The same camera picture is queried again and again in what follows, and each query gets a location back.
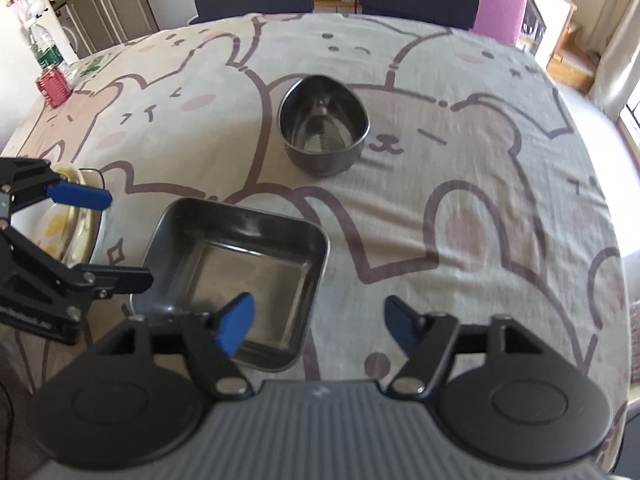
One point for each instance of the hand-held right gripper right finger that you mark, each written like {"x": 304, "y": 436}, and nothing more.
{"x": 402, "y": 325}

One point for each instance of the pink chair cover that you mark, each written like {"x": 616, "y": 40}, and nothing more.
{"x": 500, "y": 5}

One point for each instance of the red soda can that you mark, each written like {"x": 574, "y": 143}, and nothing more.
{"x": 52, "y": 87}

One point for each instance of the wooden stairs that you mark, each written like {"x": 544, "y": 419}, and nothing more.
{"x": 570, "y": 55}

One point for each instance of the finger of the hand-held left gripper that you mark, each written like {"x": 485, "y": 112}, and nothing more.
{"x": 80, "y": 196}
{"x": 120, "y": 280}

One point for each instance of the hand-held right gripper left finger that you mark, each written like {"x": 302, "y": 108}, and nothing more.
{"x": 235, "y": 325}

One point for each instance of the white floral ceramic bowl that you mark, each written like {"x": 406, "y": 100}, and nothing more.
{"x": 55, "y": 225}

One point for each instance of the green snack packet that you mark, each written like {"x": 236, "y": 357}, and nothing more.
{"x": 92, "y": 66}

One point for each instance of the grey kitchen base cabinet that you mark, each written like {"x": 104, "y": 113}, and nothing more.
{"x": 107, "y": 5}

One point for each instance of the white plush toy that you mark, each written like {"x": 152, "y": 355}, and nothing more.
{"x": 32, "y": 10}

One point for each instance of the cartoon bear printed tablecloth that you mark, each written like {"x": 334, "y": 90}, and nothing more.
{"x": 475, "y": 185}

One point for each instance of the white plate with dark rim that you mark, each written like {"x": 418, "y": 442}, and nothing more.
{"x": 100, "y": 225}

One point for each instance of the clear water bottle green label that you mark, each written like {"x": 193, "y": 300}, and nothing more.
{"x": 47, "y": 50}

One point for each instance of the round steel bowl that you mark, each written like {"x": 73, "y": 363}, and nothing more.
{"x": 320, "y": 130}

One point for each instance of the large square steel tray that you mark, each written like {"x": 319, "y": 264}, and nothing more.
{"x": 272, "y": 362}

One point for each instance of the beige curtain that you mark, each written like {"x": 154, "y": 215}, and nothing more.
{"x": 617, "y": 45}

